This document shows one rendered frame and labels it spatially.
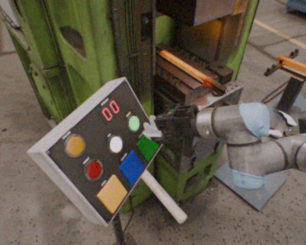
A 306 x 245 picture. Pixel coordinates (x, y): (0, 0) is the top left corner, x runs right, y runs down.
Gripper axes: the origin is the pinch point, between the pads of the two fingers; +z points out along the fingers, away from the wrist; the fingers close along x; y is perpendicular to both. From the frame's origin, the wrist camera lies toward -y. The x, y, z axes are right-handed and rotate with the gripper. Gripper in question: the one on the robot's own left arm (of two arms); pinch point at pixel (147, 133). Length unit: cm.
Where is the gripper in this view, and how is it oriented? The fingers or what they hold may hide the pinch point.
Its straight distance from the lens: 76.3
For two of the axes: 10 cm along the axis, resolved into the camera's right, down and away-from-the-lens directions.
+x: -4.7, 6.2, -6.2
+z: -7.6, 0.6, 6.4
